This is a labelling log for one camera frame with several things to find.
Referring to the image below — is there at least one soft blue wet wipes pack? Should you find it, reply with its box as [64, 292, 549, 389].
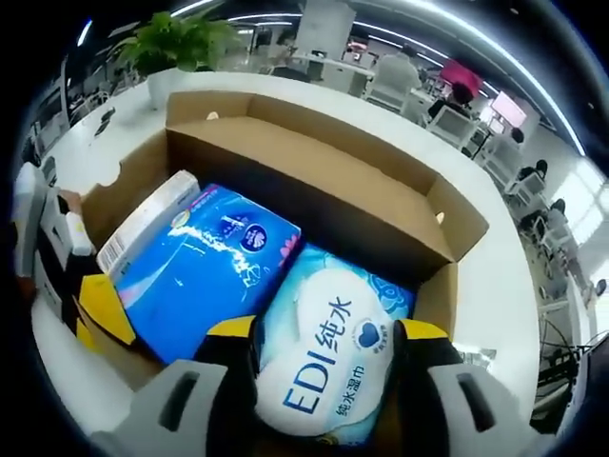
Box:
[254, 243, 420, 437]

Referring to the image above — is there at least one deep blue tissue pack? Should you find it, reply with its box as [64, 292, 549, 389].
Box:
[112, 184, 305, 367]

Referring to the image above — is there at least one brown cardboard shoe box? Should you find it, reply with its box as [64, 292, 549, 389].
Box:
[77, 89, 491, 396]

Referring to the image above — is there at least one magenta display screen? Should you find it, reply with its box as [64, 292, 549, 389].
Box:
[440, 59, 484, 89]

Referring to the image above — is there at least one green plant in white pot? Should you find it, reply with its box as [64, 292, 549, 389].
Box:
[113, 9, 244, 110]

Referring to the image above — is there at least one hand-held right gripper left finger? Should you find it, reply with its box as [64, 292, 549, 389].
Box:
[90, 315, 262, 457]

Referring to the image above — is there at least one row of white office chairs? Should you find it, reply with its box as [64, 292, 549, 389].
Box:
[365, 70, 591, 258]

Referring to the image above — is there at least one pale pink screen on stand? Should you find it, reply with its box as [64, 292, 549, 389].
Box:
[492, 92, 527, 128]

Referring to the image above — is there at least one small black table object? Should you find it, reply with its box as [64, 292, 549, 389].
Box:
[92, 107, 118, 138]

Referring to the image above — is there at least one person's left hand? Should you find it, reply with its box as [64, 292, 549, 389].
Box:
[55, 189, 87, 214]

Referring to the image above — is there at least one white carton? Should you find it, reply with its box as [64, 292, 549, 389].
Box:
[96, 169, 202, 287]

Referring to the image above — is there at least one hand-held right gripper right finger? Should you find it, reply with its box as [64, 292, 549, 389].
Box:
[380, 318, 538, 457]

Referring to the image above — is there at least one black tripod stand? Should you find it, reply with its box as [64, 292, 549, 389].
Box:
[537, 323, 609, 425]

